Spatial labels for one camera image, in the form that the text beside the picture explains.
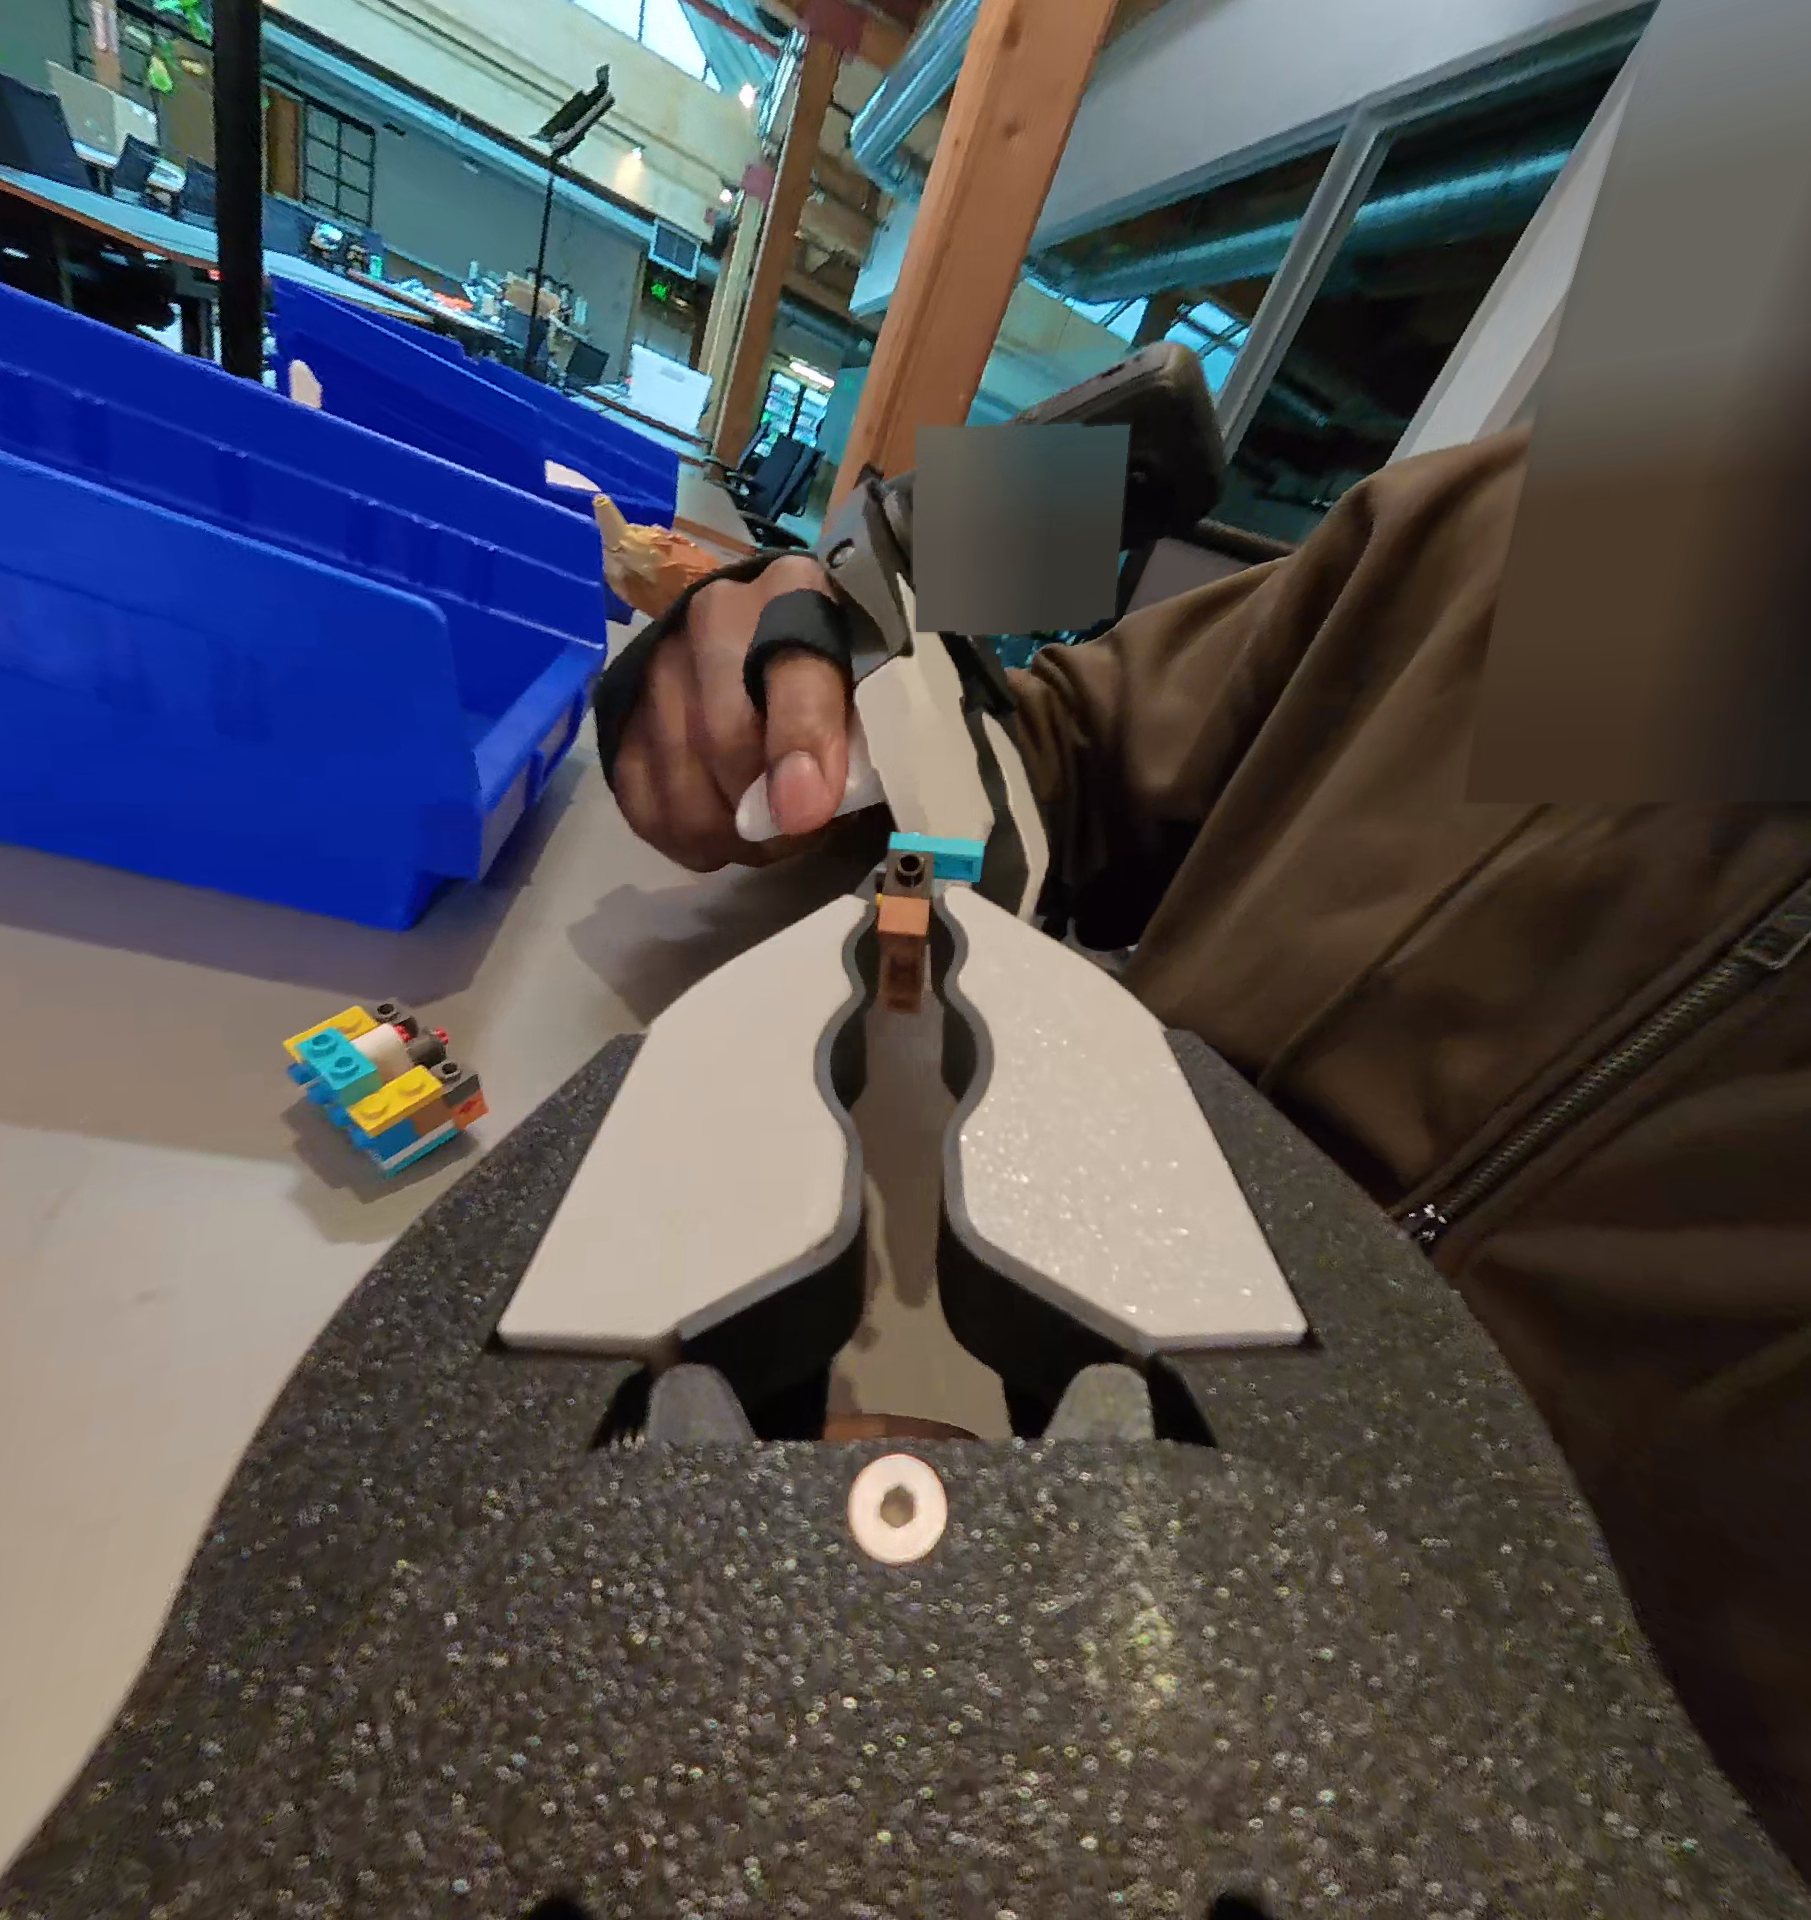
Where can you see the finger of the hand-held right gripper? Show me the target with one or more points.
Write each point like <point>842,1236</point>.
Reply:
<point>1018,824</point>
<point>926,749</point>

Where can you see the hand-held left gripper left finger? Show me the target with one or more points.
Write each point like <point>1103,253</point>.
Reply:
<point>681,1200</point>

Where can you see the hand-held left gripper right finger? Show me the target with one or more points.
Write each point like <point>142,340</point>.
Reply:
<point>1114,1200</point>

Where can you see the teal corner plate brick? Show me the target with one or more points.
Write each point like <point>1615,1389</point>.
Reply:
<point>944,851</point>

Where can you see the yellow and black brick assembly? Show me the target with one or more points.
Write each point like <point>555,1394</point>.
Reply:
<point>906,946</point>

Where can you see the person's right forearm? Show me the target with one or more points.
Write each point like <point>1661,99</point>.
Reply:
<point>1264,674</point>

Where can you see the person's right hand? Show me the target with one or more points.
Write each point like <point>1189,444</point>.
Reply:
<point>696,721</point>

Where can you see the dark padded chair back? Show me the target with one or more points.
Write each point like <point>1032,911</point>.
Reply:
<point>1222,555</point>

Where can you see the black office chair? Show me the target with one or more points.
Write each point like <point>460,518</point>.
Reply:
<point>778,487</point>

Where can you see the multicoloured brick model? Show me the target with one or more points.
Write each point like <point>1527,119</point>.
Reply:
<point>380,1088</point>

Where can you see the tan and brown brick dinosaur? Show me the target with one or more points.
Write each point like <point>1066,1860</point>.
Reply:
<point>650,562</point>

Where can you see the person in brown jacket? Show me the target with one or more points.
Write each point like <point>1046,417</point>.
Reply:
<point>1519,1126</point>

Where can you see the white board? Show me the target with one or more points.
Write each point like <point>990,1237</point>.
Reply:
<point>673,392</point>

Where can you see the white pointed piece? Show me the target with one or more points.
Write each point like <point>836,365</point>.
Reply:
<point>575,476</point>
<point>306,383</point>

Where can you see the thin wooden column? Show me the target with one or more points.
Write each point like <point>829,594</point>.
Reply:
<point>778,241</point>

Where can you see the blue storage bin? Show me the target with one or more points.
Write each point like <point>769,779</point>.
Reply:
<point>216,706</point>
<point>471,391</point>
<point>245,448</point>

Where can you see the black light stand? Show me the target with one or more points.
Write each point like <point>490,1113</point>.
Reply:
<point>569,179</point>

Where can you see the long wooden office table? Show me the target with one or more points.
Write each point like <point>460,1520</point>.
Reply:
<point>79,203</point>

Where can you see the row of black office chairs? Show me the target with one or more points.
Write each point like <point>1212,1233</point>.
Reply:
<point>20,127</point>

